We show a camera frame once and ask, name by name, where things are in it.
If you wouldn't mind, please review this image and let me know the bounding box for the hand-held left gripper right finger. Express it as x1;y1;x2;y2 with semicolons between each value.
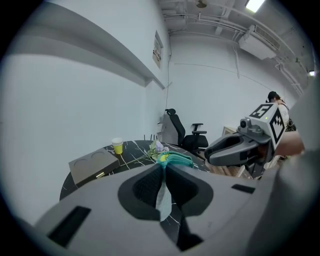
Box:
166;164;275;253

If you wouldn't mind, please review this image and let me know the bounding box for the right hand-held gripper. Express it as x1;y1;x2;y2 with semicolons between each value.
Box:
204;102;287;180

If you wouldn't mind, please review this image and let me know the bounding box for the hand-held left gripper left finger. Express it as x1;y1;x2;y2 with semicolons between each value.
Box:
34;164;181;256

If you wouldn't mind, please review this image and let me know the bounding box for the person's right forearm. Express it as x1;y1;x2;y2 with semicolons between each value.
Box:
276;131;306;156

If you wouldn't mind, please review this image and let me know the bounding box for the light wooden desk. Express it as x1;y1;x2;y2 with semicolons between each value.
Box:
222;124;241;137

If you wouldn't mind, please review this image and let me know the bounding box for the black office chair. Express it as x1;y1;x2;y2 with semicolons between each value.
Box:
164;108;210;153

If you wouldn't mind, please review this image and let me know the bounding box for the grey flat box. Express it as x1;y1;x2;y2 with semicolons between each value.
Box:
68;147;120;188

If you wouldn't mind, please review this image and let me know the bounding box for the yellow paper cup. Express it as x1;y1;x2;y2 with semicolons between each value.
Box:
111;137;124;155

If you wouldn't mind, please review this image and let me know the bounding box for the white folding rack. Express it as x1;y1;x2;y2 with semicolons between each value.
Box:
156;112;177;146

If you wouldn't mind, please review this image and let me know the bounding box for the artificial flower bunch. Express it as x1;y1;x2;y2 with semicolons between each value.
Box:
119;139;171;166

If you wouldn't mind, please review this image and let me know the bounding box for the white ceiling air conditioner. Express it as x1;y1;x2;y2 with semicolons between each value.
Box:
237;24;281;61

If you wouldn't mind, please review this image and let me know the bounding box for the ceiling light panel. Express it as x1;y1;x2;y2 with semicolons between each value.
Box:
244;0;266;12

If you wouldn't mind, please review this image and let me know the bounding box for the wall poster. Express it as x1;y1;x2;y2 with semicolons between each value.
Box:
152;30;165;70

